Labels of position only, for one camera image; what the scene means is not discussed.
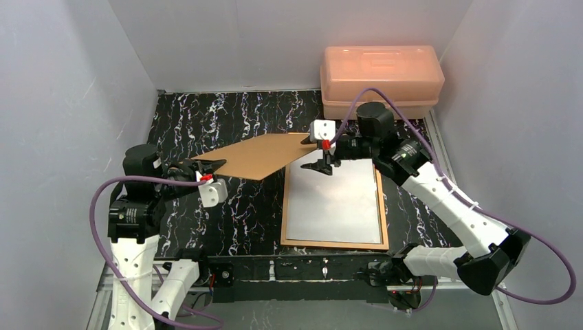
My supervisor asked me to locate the brown backing board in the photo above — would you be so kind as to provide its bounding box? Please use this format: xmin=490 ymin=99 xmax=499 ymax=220
xmin=194 ymin=133 xmax=316 ymax=181

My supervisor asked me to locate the wooden picture frame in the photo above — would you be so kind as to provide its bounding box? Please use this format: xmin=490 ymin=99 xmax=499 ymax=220
xmin=279 ymin=132 xmax=391 ymax=252

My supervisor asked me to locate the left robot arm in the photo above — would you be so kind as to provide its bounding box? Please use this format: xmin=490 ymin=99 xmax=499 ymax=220
xmin=107 ymin=144 xmax=227 ymax=329

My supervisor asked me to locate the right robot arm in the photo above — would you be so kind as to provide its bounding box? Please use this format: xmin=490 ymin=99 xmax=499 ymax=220
xmin=302 ymin=102 xmax=531 ymax=296

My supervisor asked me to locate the pink plastic storage box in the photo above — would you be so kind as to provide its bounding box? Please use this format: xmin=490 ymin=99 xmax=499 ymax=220
xmin=320 ymin=45 xmax=445 ymax=120

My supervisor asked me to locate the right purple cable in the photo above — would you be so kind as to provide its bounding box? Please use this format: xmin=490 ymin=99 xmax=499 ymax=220
xmin=330 ymin=87 xmax=578 ymax=315

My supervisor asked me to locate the purple cable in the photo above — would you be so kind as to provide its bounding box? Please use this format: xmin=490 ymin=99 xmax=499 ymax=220
xmin=330 ymin=87 xmax=578 ymax=315
xmin=89 ymin=175 xmax=225 ymax=330

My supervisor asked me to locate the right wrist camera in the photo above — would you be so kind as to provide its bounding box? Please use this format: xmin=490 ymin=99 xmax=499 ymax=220
xmin=309 ymin=120 xmax=337 ymax=143

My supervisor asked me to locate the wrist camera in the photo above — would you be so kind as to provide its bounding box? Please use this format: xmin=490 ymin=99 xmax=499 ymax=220
xmin=309 ymin=120 xmax=337 ymax=143
xmin=198 ymin=179 xmax=228 ymax=208

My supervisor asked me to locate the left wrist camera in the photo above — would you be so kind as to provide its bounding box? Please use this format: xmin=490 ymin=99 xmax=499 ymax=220
xmin=198 ymin=179 xmax=228 ymax=208

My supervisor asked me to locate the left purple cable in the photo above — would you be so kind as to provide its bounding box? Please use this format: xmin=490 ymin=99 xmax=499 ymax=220
xmin=89 ymin=175 xmax=225 ymax=330

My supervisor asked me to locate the aluminium rail base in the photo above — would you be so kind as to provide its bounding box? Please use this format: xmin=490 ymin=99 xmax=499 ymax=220
xmin=96 ymin=257 xmax=507 ymax=294

